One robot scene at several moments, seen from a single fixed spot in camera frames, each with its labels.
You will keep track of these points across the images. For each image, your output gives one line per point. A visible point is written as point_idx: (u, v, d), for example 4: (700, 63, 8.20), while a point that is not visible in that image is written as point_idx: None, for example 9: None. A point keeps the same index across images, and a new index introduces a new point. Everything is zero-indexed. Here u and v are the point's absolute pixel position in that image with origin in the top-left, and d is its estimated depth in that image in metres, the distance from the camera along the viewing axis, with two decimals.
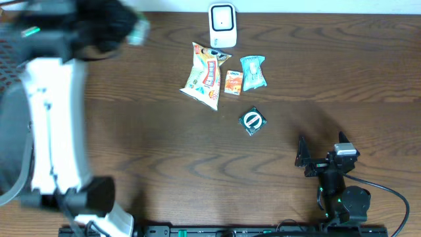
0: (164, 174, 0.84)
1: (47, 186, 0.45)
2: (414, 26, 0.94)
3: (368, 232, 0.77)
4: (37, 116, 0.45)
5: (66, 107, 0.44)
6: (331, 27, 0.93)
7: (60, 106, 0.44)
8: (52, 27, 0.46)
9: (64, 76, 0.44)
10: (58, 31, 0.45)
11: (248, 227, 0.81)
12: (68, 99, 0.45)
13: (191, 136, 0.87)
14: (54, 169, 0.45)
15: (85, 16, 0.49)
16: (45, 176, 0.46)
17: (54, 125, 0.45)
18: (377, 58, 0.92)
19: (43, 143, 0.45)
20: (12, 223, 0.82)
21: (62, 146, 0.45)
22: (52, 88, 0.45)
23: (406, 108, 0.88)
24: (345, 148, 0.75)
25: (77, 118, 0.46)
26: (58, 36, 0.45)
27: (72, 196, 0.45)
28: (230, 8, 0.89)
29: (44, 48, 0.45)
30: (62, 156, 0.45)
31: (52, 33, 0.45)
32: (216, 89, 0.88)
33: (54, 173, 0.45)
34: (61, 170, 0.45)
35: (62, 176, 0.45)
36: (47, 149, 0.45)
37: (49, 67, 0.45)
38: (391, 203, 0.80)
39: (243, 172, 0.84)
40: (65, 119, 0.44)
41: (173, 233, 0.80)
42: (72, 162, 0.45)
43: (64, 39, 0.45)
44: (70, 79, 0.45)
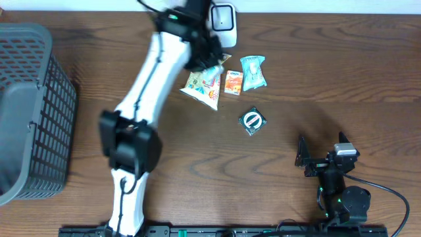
0: (164, 174, 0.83)
1: (127, 112, 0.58)
2: (412, 26, 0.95)
3: (368, 232, 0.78)
4: (148, 65, 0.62)
5: (167, 70, 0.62)
6: (331, 27, 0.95)
7: (166, 66, 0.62)
8: (188, 22, 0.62)
9: (177, 51, 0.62)
10: (187, 26, 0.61)
11: (248, 227, 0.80)
12: (169, 67, 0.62)
13: (192, 135, 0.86)
14: (139, 101, 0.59)
15: (210, 47, 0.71)
16: (130, 105, 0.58)
17: (158, 75, 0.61)
18: (377, 58, 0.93)
19: (141, 85, 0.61)
20: (6, 224, 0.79)
21: (152, 91, 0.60)
22: (168, 53, 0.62)
23: (406, 107, 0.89)
24: (344, 148, 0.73)
25: (169, 81, 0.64)
26: (183, 30, 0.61)
27: (139, 126, 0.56)
28: (230, 8, 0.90)
29: (174, 33, 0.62)
30: (150, 95, 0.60)
31: (181, 26, 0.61)
32: (216, 89, 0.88)
33: (138, 105, 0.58)
34: (145, 105, 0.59)
35: (143, 109, 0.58)
36: (143, 86, 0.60)
37: (172, 41, 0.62)
38: (390, 204, 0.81)
39: (244, 173, 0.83)
40: (164, 76, 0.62)
41: (173, 233, 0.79)
42: (154, 104, 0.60)
43: (185, 33, 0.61)
44: (175, 63, 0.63)
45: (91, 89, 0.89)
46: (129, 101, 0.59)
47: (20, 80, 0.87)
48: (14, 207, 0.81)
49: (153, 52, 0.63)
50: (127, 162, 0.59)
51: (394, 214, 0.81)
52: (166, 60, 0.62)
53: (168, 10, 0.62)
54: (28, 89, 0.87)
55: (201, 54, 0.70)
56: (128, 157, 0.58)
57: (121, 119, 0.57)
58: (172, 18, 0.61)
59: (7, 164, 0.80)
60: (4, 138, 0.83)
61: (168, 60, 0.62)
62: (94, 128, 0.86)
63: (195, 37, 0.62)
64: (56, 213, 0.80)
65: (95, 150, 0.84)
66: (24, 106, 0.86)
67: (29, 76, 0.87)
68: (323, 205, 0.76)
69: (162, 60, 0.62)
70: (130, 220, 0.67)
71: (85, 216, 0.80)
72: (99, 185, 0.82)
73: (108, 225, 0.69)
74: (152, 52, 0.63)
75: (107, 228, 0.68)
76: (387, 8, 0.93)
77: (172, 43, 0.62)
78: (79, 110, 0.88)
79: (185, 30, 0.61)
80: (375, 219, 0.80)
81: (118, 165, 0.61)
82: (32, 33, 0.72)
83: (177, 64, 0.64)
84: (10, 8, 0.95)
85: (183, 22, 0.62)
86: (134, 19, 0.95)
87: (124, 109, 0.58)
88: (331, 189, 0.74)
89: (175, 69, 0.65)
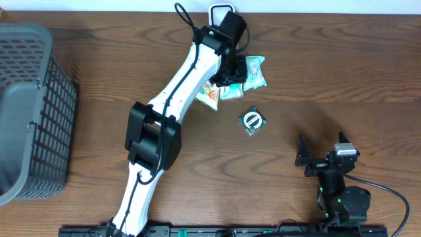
0: (164, 174, 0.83)
1: (158, 108, 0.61)
2: (412, 26, 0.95)
3: (368, 232, 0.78)
4: (183, 69, 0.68)
5: (198, 77, 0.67)
6: (331, 27, 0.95)
7: (197, 74, 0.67)
8: (222, 38, 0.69)
9: (210, 61, 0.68)
10: (222, 41, 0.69)
11: (248, 227, 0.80)
12: (201, 74, 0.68)
13: (192, 135, 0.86)
14: (171, 99, 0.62)
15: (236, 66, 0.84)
16: (162, 102, 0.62)
17: (190, 80, 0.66)
18: (377, 58, 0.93)
19: (173, 85, 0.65)
20: (6, 224, 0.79)
21: (183, 92, 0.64)
22: (202, 62, 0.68)
23: (407, 107, 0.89)
24: (344, 148, 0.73)
25: (197, 88, 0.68)
26: (218, 45, 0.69)
27: (168, 119, 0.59)
28: (230, 8, 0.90)
29: (210, 45, 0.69)
30: (181, 96, 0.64)
31: (217, 41, 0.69)
32: (216, 89, 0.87)
33: (168, 103, 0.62)
34: (176, 103, 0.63)
35: (172, 108, 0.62)
36: (176, 87, 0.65)
37: (208, 51, 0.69)
38: (390, 203, 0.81)
39: (244, 173, 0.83)
40: (196, 81, 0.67)
41: (173, 233, 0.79)
42: (182, 105, 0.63)
43: (218, 47, 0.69)
44: (206, 72, 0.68)
45: (91, 89, 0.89)
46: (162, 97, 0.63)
47: (20, 80, 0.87)
48: (15, 207, 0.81)
49: (190, 59, 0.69)
50: (147, 157, 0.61)
51: (394, 214, 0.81)
52: (200, 68, 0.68)
53: (208, 27, 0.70)
54: (29, 89, 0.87)
55: (228, 70, 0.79)
56: (151, 149, 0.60)
57: (152, 112, 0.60)
58: (211, 33, 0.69)
59: (8, 164, 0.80)
60: (4, 138, 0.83)
61: (202, 68, 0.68)
62: (95, 128, 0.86)
63: (226, 53, 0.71)
64: (56, 213, 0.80)
65: (95, 150, 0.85)
66: (24, 106, 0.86)
67: (29, 76, 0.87)
68: (324, 205, 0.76)
69: (195, 67, 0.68)
70: (136, 217, 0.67)
71: (85, 216, 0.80)
72: (99, 185, 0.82)
73: (110, 221, 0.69)
74: (189, 59, 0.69)
75: (109, 226, 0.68)
76: (387, 8, 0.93)
77: (208, 54, 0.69)
78: (80, 110, 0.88)
79: (220, 45, 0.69)
80: (375, 219, 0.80)
81: (136, 160, 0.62)
82: (32, 33, 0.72)
83: (208, 74, 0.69)
84: (10, 8, 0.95)
85: (219, 38, 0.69)
86: (135, 20, 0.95)
87: (156, 104, 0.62)
88: (331, 189, 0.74)
89: (206, 78, 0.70)
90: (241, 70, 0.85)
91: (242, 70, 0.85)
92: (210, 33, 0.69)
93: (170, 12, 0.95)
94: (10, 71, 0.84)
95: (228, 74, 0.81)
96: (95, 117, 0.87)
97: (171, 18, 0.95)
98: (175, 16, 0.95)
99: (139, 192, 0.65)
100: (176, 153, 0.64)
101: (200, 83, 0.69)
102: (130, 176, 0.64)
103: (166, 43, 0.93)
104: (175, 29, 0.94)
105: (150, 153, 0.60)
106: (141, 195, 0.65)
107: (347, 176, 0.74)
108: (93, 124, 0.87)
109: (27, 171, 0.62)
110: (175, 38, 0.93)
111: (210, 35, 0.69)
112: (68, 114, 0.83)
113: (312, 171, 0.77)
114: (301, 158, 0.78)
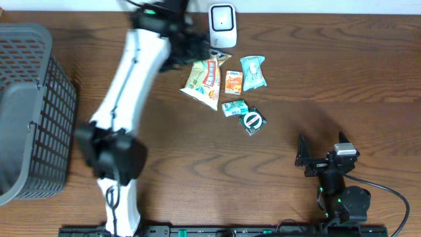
0: (164, 174, 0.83)
1: (104, 122, 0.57)
2: (412, 27, 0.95)
3: (368, 232, 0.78)
4: (124, 66, 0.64)
5: (143, 72, 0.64)
6: (331, 27, 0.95)
7: (142, 69, 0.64)
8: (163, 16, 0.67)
9: (154, 48, 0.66)
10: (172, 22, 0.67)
11: (248, 227, 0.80)
12: (145, 68, 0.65)
13: (192, 136, 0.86)
14: (116, 108, 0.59)
15: (190, 47, 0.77)
16: (107, 112, 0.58)
17: (134, 78, 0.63)
18: (376, 58, 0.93)
19: (118, 89, 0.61)
20: (6, 224, 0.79)
21: (131, 96, 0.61)
22: (144, 52, 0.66)
23: (406, 108, 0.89)
24: (344, 147, 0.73)
25: (145, 85, 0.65)
26: (158, 25, 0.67)
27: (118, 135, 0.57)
28: (230, 8, 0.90)
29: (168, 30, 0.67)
30: (129, 97, 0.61)
31: (157, 20, 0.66)
32: (216, 89, 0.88)
33: (115, 112, 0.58)
34: (123, 110, 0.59)
35: (120, 117, 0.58)
36: (120, 92, 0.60)
37: (150, 37, 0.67)
38: (390, 203, 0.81)
39: (244, 172, 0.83)
40: (141, 78, 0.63)
41: (173, 233, 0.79)
42: (131, 106, 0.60)
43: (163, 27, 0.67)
44: (154, 59, 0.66)
45: (91, 90, 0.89)
46: (104, 108, 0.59)
47: (20, 80, 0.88)
48: (15, 207, 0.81)
49: (129, 52, 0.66)
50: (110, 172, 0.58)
51: (395, 214, 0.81)
52: (143, 60, 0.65)
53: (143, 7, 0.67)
54: (28, 89, 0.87)
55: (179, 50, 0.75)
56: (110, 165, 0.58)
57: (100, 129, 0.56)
58: (148, 13, 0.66)
59: (7, 164, 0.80)
60: (4, 138, 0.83)
61: (146, 60, 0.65)
62: None
63: (172, 30, 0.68)
64: (56, 212, 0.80)
65: None
66: (24, 106, 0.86)
67: (29, 76, 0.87)
68: (324, 205, 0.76)
69: (138, 61, 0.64)
70: (126, 222, 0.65)
71: (85, 216, 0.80)
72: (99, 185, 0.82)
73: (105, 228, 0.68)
74: (129, 52, 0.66)
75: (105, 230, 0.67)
76: (387, 8, 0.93)
77: (147, 43, 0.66)
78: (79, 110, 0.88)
79: (164, 26, 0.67)
80: (375, 219, 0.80)
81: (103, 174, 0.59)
82: (32, 33, 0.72)
83: (154, 62, 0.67)
84: (10, 8, 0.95)
85: (156, 16, 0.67)
86: None
87: (100, 118, 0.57)
88: (331, 189, 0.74)
89: (153, 70, 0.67)
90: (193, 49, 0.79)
91: (195, 47, 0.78)
92: (146, 12, 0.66)
93: None
94: (10, 71, 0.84)
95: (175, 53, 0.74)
96: None
97: None
98: None
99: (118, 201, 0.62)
100: (138, 158, 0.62)
101: (147, 77, 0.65)
102: (104, 187, 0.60)
103: None
104: None
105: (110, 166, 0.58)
106: (121, 202, 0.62)
107: (347, 176, 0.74)
108: None
109: (26, 171, 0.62)
110: None
111: (148, 16, 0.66)
112: (68, 114, 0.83)
113: (312, 171, 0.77)
114: (301, 158, 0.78)
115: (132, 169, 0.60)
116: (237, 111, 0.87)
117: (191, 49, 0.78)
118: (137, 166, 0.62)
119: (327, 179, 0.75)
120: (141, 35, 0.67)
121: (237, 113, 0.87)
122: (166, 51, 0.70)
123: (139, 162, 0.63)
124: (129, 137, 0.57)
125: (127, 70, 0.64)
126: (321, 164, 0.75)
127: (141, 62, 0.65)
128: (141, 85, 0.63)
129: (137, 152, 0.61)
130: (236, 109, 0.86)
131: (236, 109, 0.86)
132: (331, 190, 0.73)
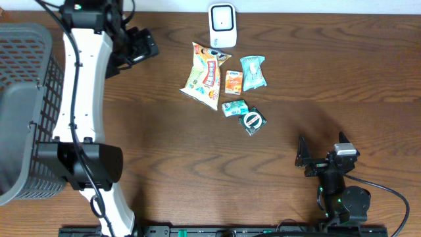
0: (164, 174, 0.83)
1: (66, 137, 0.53)
2: (412, 27, 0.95)
3: (368, 232, 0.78)
4: (69, 73, 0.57)
5: (93, 69, 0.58)
6: (331, 27, 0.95)
7: (89, 67, 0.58)
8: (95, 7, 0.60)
9: (96, 41, 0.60)
10: (96, 10, 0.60)
11: (248, 227, 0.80)
12: (94, 64, 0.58)
13: (192, 136, 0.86)
14: (74, 119, 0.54)
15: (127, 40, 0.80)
16: (64, 128, 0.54)
17: (83, 80, 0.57)
18: (376, 58, 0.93)
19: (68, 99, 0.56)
20: (6, 224, 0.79)
21: (86, 103, 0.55)
22: (84, 51, 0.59)
23: (406, 108, 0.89)
24: (345, 148, 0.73)
25: (99, 81, 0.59)
26: (94, 17, 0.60)
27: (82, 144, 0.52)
28: (230, 8, 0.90)
29: (84, 25, 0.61)
30: (84, 103, 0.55)
31: (93, 11, 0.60)
32: (216, 89, 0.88)
33: (73, 124, 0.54)
34: (82, 119, 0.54)
35: (81, 127, 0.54)
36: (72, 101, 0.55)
37: (84, 33, 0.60)
38: (390, 203, 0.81)
39: (244, 172, 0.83)
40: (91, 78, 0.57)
41: (173, 233, 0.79)
42: (90, 110, 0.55)
43: (99, 17, 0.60)
44: (99, 52, 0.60)
45: None
46: (63, 120, 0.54)
47: (20, 80, 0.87)
48: (14, 207, 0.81)
49: (70, 56, 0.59)
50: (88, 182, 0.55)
51: (394, 214, 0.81)
52: (87, 61, 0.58)
53: (69, 3, 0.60)
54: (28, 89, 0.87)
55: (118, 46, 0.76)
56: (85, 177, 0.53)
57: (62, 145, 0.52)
58: (77, 8, 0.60)
59: (7, 164, 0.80)
60: (4, 138, 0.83)
61: (90, 60, 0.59)
62: None
63: (109, 20, 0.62)
64: (56, 212, 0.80)
65: None
66: (24, 106, 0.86)
67: (29, 76, 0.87)
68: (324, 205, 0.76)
69: (81, 64, 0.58)
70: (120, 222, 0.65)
71: (85, 216, 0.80)
72: None
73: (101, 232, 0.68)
74: (69, 56, 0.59)
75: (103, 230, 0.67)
76: (387, 8, 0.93)
77: (85, 42, 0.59)
78: None
79: (97, 18, 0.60)
80: (376, 218, 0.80)
81: (83, 185, 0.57)
82: (32, 32, 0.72)
83: (102, 54, 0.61)
84: (10, 8, 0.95)
85: (91, 7, 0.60)
86: (135, 20, 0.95)
87: (61, 133, 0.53)
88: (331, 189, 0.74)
89: (102, 67, 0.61)
90: (139, 46, 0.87)
91: (141, 45, 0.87)
92: (75, 8, 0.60)
93: (170, 12, 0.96)
94: (10, 71, 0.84)
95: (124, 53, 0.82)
96: None
97: (172, 18, 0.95)
98: (175, 16, 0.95)
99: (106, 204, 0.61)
100: (114, 160, 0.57)
101: (99, 74, 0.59)
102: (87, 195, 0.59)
103: (166, 43, 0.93)
104: (175, 29, 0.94)
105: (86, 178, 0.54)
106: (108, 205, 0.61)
107: (347, 176, 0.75)
108: None
109: (26, 172, 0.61)
110: (175, 38, 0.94)
111: (77, 12, 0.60)
112: None
113: (312, 171, 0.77)
114: (301, 158, 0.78)
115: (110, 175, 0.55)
116: (237, 111, 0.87)
117: (137, 46, 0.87)
118: (115, 168, 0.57)
119: (327, 179, 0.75)
120: (75, 36, 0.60)
121: (237, 113, 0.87)
122: (110, 45, 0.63)
123: (116, 163, 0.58)
124: (97, 145, 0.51)
125: (71, 77, 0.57)
126: (321, 164, 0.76)
127: (85, 64, 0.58)
128: (95, 83, 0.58)
129: (110, 155, 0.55)
130: (236, 109, 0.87)
131: (236, 109, 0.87)
132: (331, 190, 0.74)
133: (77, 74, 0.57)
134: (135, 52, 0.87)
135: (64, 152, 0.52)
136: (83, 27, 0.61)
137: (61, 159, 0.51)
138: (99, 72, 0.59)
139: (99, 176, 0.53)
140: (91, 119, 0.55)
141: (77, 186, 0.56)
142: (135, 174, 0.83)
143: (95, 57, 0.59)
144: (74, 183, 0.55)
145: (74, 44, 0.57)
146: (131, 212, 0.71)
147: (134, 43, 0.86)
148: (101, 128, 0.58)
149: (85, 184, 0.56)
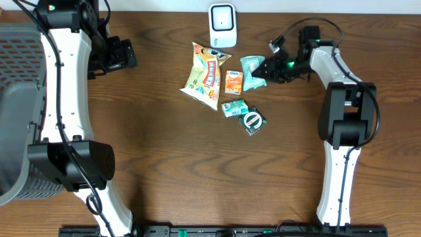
0: (164, 174, 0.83)
1: (55, 137, 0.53)
2: (412, 26, 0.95)
3: (368, 232, 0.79)
4: (52, 73, 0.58)
5: (74, 66, 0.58)
6: (332, 27, 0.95)
7: (71, 66, 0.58)
8: (70, 6, 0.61)
9: (74, 39, 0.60)
10: (70, 10, 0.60)
11: (248, 227, 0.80)
12: (75, 62, 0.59)
13: (191, 136, 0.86)
14: (63, 118, 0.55)
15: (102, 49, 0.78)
16: (53, 128, 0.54)
17: (66, 79, 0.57)
18: (377, 58, 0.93)
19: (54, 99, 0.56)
20: (6, 224, 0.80)
21: (72, 101, 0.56)
22: (64, 50, 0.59)
23: (408, 108, 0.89)
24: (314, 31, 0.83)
25: (82, 78, 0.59)
26: (70, 16, 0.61)
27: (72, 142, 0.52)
28: (230, 8, 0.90)
29: (60, 26, 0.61)
30: (68, 101, 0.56)
31: (66, 11, 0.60)
32: (216, 89, 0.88)
33: (61, 125, 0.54)
34: (69, 118, 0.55)
35: (68, 126, 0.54)
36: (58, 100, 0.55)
37: (62, 34, 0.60)
38: (390, 203, 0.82)
39: (244, 173, 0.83)
40: (74, 76, 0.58)
41: (173, 233, 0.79)
42: (75, 108, 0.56)
43: (74, 15, 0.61)
44: (79, 49, 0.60)
45: (91, 89, 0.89)
46: (50, 121, 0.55)
47: (20, 80, 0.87)
48: (16, 207, 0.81)
49: (50, 57, 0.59)
50: (83, 181, 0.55)
51: (394, 214, 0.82)
52: (68, 60, 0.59)
53: (45, 4, 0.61)
54: (28, 89, 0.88)
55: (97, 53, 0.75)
56: (79, 175, 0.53)
57: (52, 145, 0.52)
58: (51, 9, 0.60)
59: (7, 164, 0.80)
60: (5, 137, 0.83)
61: (70, 58, 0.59)
62: (95, 128, 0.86)
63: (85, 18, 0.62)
64: (56, 213, 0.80)
65: None
66: (24, 106, 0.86)
67: (29, 76, 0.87)
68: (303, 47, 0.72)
69: (63, 63, 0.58)
70: (119, 222, 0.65)
71: (85, 216, 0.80)
72: None
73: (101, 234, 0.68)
74: (49, 57, 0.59)
75: (101, 228, 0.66)
76: (387, 8, 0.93)
77: (64, 42, 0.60)
78: None
79: (74, 17, 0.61)
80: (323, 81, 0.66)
81: (77, 186, 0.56)
82: (31, 32, 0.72)
83: (83, 52, 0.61)
84: (10, 8, 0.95)
85: (64, 7, 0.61)
86: (134, 19, 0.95)
87: (49, 134, 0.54)
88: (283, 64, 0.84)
89: (84, 65, 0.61)
90: (117, 54, 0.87)
91: (119, 54, 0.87)
92: (49, 8, 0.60)
93: (170, 12, 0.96)
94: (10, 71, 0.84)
95: (102, 60, 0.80)
96: (95, 117, 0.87)
97: (171, 18, 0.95)
98: (174, 16, 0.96)
99: (105, 201, 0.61)
100: (106, 158, 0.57)
101: (81, 71, 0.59)
102: (83, 197, 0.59)
103: (166, 43, 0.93)
104: (175, 29, 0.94)
105: (81, 178, 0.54)
106: (106, 203, 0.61)
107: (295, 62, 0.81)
108: (93, 124, 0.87)
109: (27, 172, 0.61)
110: (175, 38, 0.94)
111: (51, 12, 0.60)
112: None
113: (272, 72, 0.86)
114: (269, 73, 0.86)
115: (104, 172, 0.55)
116: (237, 111, 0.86)
117: (115, 54, 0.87)
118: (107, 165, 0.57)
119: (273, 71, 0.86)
120: (54, 36, 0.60)
121: (237, 113, 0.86)
122: (89, 43, 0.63)
123: (108, 161, 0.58)
124: (87, 142, 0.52)
125: (54, 78, 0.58)
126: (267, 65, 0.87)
127: (67, 64, 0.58)
128: (77, 80, 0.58)
129: (100, 151, 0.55)
130: (236, 109, 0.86)
131: (237, 109, 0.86)
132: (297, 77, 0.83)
133: (59, 73, 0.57)
134: (112, 60, 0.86)
135: (54, 151, 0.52)
136: (60, 27, 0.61)
137: (52, 159, 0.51)
138: (80, 70, 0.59)
139: (93, 173, 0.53)
140: (77, 118, 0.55)
141: (72, 187, 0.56)
142: (135, 174, 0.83)
143: (74, 56, 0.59)
144: (67, 185, 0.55)
145: (52, 44, 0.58)
146: (129, 212, 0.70)
147: (112, 51, 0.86)
148: (90, 125, 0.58)
149: (79, 184, 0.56)
